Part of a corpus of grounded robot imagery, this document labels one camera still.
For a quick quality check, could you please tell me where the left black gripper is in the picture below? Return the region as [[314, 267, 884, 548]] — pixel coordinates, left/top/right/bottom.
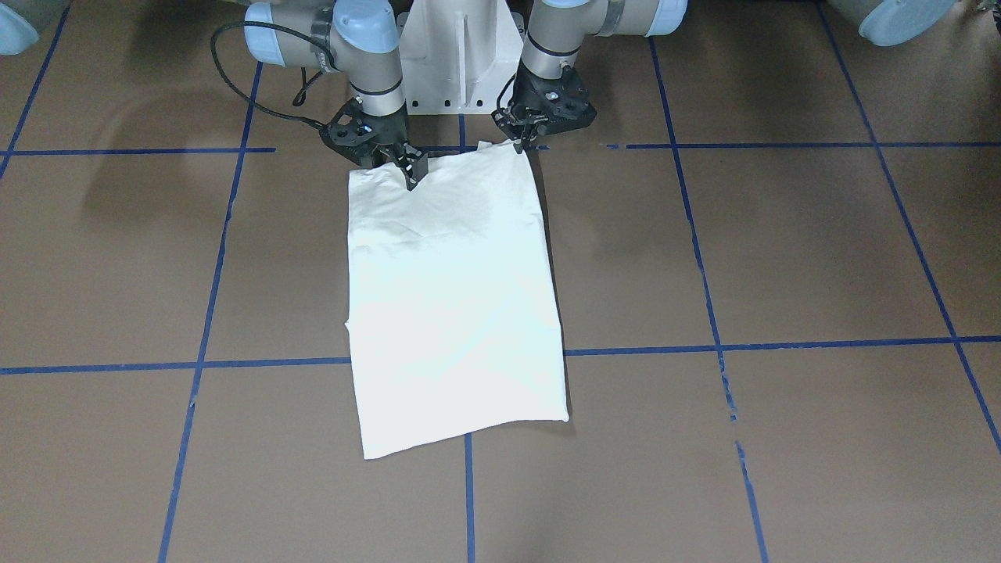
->
[[491, 66, 597, 154]]

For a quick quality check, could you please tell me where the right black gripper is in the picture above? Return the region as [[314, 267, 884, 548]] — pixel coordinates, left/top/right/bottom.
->
[[319, 99, 429, 190]]

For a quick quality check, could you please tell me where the cream long-sleeve printed shirt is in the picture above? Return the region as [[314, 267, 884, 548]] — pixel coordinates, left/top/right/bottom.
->
[[346, 140, 571, 460]]

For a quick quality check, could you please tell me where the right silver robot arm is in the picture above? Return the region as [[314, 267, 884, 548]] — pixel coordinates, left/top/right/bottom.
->
[[75, 1, 429, 189]]

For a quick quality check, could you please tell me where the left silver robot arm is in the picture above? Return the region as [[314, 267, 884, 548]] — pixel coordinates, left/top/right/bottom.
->
[[491, 1, 954, 153]]

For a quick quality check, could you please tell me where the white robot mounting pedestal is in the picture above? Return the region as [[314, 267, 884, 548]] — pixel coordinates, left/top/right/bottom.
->
[[396, 1, 526, 117]]

